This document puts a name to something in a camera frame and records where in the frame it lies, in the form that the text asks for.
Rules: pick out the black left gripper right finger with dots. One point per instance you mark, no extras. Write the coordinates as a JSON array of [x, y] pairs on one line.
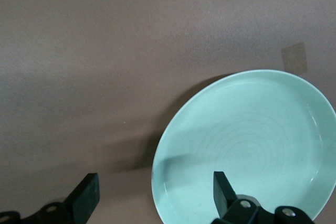
[[223, 197]]

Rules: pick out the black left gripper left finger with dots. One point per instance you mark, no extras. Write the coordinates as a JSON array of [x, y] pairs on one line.
[[84, 197]]

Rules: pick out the pale green round plate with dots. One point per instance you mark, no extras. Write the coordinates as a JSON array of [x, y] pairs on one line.
[[262, 129]]

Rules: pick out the small brown tape patch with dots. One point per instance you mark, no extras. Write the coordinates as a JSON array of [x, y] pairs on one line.
[[294, 57]]

